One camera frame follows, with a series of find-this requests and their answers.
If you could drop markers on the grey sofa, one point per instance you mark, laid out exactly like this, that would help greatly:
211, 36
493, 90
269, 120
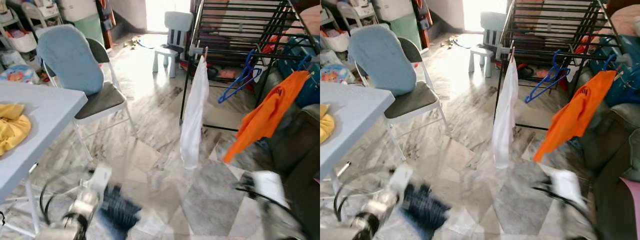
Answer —
615, 145
295, 150

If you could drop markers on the blue plastic hanger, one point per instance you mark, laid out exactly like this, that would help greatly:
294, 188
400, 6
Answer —
609, 61
304, 62
245, 75
552, 75

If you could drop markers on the pink pillow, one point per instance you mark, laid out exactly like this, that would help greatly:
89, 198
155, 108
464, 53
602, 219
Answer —
625, 20
310, 20

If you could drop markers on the pale plastic folding table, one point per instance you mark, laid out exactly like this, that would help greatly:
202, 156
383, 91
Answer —
45, 115
350, 115

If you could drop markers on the white storage trolley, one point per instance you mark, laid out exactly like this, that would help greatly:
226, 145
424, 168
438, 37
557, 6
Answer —
337, 40
22, 40

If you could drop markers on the pink hanger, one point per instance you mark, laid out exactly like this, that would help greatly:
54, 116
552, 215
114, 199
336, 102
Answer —
512, 52
205, 51

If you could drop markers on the folding chair with blue cover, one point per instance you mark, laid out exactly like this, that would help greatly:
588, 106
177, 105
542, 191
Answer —
382, 60
70, 60

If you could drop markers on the orange garment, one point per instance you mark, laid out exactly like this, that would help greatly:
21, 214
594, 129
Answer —
575, 115
265, 115

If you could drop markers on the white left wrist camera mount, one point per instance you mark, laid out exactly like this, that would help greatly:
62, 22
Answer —
101, 177
401, 179

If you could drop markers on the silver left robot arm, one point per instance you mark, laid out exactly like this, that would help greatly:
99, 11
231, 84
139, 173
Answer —
375, 215
75, 215

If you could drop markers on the small white child chair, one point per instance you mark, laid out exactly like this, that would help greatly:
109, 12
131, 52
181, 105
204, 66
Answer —
175, 30
492, 27

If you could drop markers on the blue plaid garment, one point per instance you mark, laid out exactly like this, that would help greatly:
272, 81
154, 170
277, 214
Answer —
120, 215
425, 212

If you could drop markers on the pink pad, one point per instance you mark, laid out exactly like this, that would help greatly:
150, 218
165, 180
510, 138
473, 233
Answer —
631, 210

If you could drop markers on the white garment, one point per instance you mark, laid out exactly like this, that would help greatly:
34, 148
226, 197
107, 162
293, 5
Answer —
195, 115
505, 115

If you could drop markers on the black metal drying rack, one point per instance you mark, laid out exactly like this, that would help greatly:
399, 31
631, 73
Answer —
502, 50
194, 50

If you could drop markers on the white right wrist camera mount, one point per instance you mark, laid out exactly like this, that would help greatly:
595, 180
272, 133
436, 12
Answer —
270, 187
567, 187

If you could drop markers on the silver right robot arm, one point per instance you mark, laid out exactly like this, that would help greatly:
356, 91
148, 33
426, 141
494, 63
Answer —
580, 225
285, 225

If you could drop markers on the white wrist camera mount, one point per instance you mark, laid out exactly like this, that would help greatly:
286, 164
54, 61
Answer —
401, 179
270, 187
567, 187
101, 177

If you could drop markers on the brown wooden post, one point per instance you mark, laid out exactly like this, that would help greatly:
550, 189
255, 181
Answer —
107, 22
420, 20

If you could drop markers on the blue suitcase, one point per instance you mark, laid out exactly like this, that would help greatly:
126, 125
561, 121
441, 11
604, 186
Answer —
627, 85
312, 92

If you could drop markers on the yellow garment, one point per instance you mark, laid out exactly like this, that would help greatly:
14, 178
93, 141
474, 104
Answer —
12, 127
326, 125

